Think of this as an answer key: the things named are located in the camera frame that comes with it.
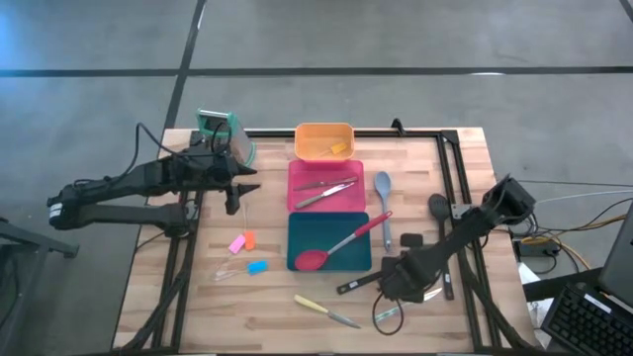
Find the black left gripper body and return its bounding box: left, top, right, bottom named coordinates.
left=199, top=151, right=240, bottom=192

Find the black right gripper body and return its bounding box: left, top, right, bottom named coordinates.
left=377, top=248, right=432, bottom=305

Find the striped-handle knife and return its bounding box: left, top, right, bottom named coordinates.
left=373, top=287, right=444, bottom=323

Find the silver butter knife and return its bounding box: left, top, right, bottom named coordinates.
left=294, top=182, right=356, bottom=211

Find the blue silicone brush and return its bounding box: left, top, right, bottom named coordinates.
left=213, top=260, right=269, bottom=282

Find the black slotted turner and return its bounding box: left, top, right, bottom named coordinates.
left=427, top=192, right=455, bottom=302

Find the grey silicone spoon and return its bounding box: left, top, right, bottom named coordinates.
left=373, top=170, right=395, bottom=252

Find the red slotted spoon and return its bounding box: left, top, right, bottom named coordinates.
left=294, top=210, right=394, bottom=272

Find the cream-handled serrated knife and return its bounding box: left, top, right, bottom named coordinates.
left=293, top=294, right=363, bottom=330

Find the yellow block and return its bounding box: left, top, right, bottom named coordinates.
left=318, top=141, right=349, bottom=156

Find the pink plastic bin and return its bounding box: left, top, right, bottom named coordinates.
left=287, top=158, right=367, bottom=214

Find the orange plastic bin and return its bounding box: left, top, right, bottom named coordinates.
left=294, top=122, right=356, bottom=163

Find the teal plastic bin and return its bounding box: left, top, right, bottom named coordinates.
left=286, top=211, right=373, bottom=273

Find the black power adaptor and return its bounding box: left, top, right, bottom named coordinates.
left=513, top=237, right=563, bottom=261

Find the white paper sheet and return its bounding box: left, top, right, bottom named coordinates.
left=518, top=261, right=555, bottom=347

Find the black computer keyboard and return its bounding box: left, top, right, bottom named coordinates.
left=540, top=282, right=633, bottom=356

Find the black side stand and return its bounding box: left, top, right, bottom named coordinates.
left=0, top=217, right=80, bottom=356

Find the dark laptop computer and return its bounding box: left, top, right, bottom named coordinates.
left=595, top=202, right=633, bottom=308

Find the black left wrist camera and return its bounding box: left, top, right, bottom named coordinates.
left=225, top=186, right=242, bottom=217

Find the steel box grater teal handle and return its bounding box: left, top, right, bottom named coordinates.
left=195, top=108, right=257, bottom=169

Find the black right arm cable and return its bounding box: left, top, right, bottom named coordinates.
left=371, top=291, right=405, bottom=337

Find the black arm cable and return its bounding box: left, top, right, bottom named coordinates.
left=132, top=120, right=234, bottom=165
left=371, top=291, right=405, bottom=337

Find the black aluminium table frame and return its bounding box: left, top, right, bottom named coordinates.
left=113, top=129, right=538, bottom=355

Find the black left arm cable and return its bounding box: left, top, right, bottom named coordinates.
left=132, top=120, right=234, bottom=165

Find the yellow cable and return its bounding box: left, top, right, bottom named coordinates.
left=521, top=215, right=629, bottom=271

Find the grey cable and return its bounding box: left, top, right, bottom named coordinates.
left=536, top=189, right=633, bottom=205

